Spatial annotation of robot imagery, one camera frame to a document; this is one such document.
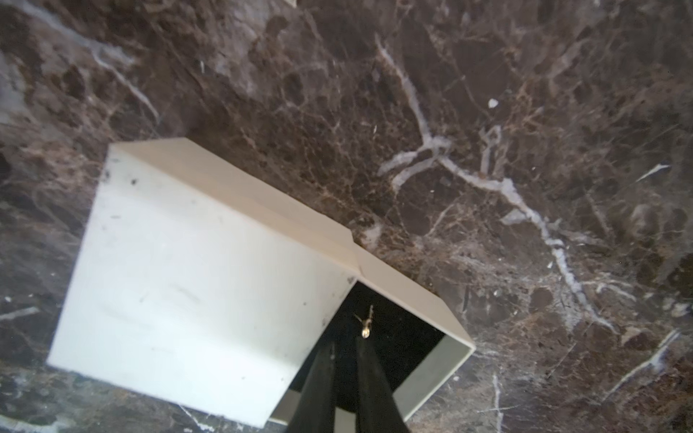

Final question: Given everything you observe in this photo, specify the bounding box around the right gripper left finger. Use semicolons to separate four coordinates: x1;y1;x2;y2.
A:
286;342;336;433

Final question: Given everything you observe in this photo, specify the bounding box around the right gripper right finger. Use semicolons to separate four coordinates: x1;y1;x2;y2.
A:
356;337;410;433

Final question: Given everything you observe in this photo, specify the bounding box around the gold stud earring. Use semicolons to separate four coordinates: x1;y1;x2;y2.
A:
354;305;375;339

